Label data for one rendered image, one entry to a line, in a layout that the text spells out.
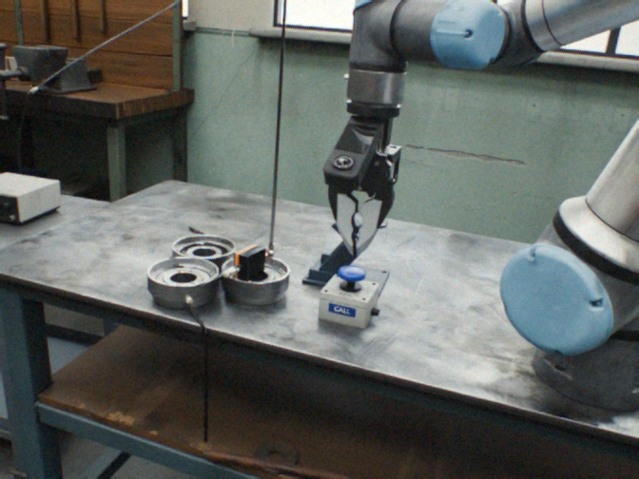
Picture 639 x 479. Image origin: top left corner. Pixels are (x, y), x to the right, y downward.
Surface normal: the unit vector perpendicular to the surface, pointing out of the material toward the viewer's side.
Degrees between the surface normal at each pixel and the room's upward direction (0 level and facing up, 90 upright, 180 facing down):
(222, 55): 90
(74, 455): 0
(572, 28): 131
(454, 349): 0
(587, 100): 90
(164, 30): 90
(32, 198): 90
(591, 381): 73
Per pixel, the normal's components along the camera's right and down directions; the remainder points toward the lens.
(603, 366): -0.33, 0.02
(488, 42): 0.66, 0.31
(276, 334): 0.07, -0.93
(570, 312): -0.78, 0.29
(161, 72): -0.34, 0.32
